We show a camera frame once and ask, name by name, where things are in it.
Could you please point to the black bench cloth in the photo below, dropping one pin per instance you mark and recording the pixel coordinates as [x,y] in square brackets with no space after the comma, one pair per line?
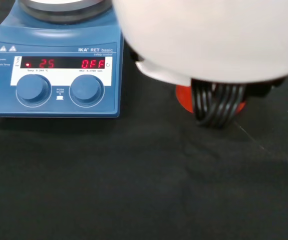
[108,180]

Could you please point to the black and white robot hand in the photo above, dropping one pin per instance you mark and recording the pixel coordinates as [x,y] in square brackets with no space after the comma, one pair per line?
[209,37]

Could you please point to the red ribbed plastic cup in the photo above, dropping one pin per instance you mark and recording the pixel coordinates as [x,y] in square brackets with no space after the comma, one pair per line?
[183,98]

